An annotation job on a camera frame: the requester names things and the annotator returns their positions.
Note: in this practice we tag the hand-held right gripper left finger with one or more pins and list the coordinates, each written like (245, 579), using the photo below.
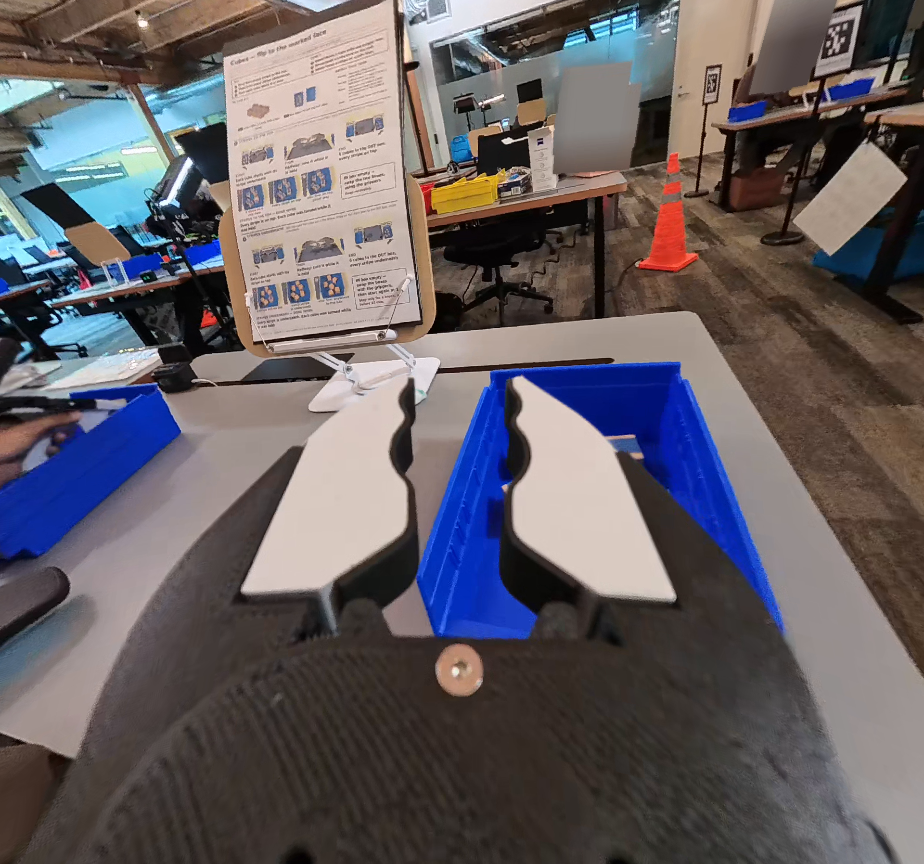
(339, 510)

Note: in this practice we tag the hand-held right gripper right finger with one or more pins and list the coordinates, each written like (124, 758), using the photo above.
(585, 517)

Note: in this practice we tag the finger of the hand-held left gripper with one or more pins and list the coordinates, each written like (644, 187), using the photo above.
(101, 404)

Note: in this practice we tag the blue plastic bin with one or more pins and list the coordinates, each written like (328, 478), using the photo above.
(86, 474)
(650, 402)

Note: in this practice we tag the wooden cube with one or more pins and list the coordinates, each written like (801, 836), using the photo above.
(626, 449)

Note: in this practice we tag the grey desk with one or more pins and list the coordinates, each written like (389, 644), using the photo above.
(238, 423)

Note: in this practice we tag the clear plastic sheet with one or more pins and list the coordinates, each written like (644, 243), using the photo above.
(108, 367)

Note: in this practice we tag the black device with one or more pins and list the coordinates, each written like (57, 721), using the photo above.
(173, 373)

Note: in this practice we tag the black office chair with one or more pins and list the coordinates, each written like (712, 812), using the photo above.
(491, 236)
(29, 315)

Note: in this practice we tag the white document stand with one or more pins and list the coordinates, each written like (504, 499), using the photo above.
(339, 395)

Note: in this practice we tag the instruction sheet on clipboard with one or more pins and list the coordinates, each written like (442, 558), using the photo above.
(426, 301)

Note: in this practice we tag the black light rig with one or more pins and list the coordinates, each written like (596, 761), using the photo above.
(180, 185)

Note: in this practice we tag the orange traffic cone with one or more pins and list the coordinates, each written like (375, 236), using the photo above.
(668, 228)

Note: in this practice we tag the red boxes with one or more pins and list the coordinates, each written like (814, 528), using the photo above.
(427, 198)

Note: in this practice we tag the brown top table black legs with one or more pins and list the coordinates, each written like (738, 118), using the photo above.
(577, 189)

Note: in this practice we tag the printed instruction sheet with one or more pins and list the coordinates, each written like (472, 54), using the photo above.
(317, 156)

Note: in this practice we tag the yellow container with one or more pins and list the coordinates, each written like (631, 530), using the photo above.
(462, 196)

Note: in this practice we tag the black sheet stand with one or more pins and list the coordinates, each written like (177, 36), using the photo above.
(783, 236)

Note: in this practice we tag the white carton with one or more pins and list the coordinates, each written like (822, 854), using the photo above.
(541, 156)

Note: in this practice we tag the brown box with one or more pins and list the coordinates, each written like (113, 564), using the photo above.
(754, 189)

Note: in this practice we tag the blue bag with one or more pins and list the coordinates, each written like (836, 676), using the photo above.
(866, 257)

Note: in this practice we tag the person's dark clothing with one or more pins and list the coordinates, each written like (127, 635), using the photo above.
(21, 806)

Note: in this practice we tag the white hanging sheet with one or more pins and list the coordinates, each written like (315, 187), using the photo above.
(852, 196)

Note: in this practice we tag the table with black leg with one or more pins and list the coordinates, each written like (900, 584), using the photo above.
(895, 228)

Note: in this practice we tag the black sign stand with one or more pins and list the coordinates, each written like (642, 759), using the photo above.
(712, 84)

